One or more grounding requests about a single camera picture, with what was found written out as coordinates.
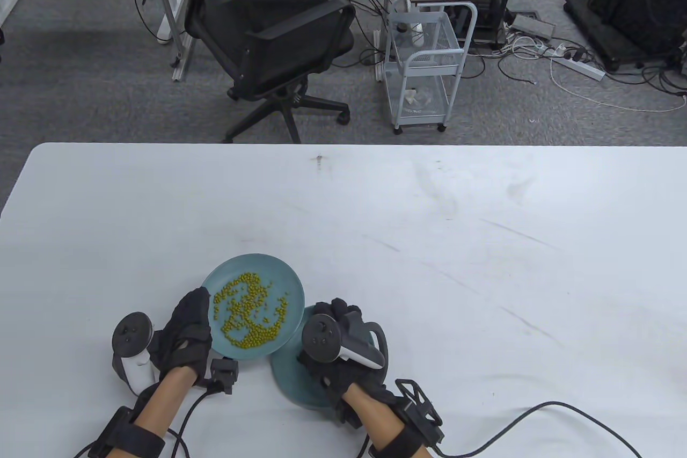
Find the person's right hand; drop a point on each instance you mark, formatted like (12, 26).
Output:
(354, 377)

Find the person's left hand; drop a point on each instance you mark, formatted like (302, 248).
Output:
(182, 334)

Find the grey white hand controller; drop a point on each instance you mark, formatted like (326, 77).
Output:
(134, 366)
(322, 337)

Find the teal round plate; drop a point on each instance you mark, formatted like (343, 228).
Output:
(292, 383)
(252, 263)

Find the person's right forearm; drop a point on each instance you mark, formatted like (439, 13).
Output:
(375, 415)

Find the black elastic forearm band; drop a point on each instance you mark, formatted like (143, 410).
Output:
(400, 447)

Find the person's left forearm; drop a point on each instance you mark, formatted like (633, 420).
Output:
(161, 399)

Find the black caged forearm device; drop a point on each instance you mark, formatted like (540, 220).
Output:
(421, 415)

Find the pile of green mung beans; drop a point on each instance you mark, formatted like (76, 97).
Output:
(247, 337)

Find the aluminium profile bar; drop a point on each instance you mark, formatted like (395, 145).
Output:
(182, 63)

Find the crumpled white paper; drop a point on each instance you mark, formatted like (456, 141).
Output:
(411, 97)

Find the black office chair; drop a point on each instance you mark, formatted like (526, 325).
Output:
(279, 39)

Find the white desk foot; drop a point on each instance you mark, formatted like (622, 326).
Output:
(11, 1)

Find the white power strip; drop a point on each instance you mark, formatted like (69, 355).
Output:
(582, 67)

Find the grey power adapter box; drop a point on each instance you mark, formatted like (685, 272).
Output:
(534, 24)

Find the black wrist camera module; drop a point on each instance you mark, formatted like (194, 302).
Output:
(349, 415)
(224, 372)

